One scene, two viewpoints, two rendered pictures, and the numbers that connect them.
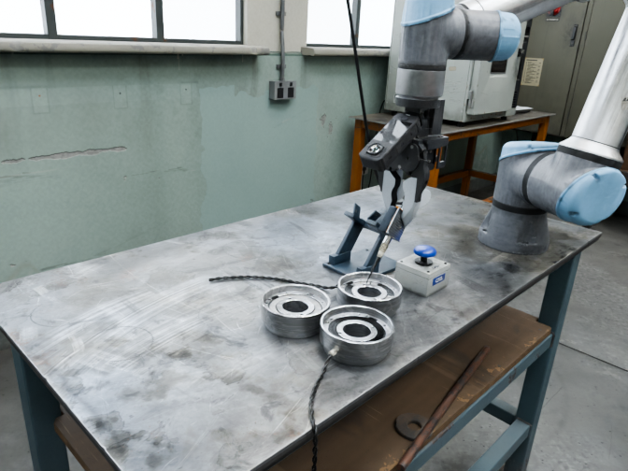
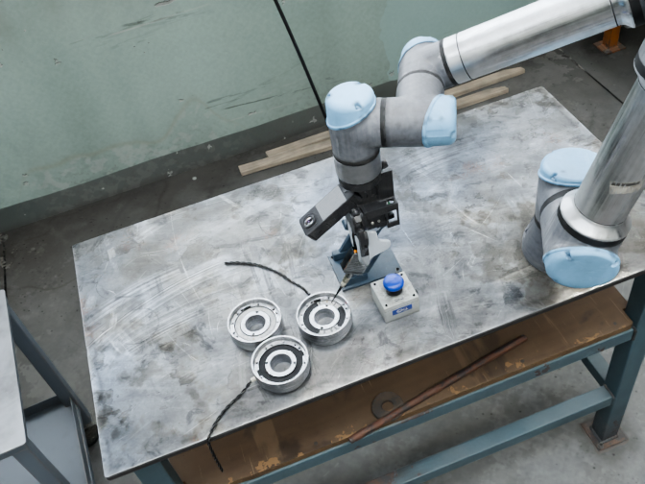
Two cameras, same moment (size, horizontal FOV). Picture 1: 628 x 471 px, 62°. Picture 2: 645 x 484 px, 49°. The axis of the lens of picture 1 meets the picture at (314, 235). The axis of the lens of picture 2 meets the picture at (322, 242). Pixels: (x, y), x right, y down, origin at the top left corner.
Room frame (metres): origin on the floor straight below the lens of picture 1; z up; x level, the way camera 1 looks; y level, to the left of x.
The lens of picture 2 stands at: (0.11, -0.59, 1.90)
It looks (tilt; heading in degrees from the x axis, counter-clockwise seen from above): 47 degrees down; 36
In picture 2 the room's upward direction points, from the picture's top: 11 degrees counter-clockwise
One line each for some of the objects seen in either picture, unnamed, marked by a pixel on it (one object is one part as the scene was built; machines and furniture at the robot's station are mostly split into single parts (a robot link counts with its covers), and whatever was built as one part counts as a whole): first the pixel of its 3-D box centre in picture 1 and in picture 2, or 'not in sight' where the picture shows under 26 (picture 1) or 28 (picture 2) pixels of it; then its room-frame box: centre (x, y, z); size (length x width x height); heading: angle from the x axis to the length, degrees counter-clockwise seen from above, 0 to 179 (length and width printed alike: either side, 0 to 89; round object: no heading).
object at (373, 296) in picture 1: (368, 296); (324, 319); (0.77, -0.10, 0.82); 0.10 x 0.10 x 0.04
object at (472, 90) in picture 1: (462, 62); not in sight; (3.25, -0.81, 1.10); 0.62 x 0.61 x 0.65; 137
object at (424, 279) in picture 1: (423, 272); (397, 295); (0.87, -0.20, 0.82); 0.08 x 0.07 x 0.05; 137
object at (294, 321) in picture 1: (294, 311); (255, 326); (0.71, 0.02, 0.82); 0.10 x 0.10 x 0.04
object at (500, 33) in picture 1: (475, 35); (419, 114); (0.92, -0.24, 1.23); 0.11 x 0.11 x 0.08; 19
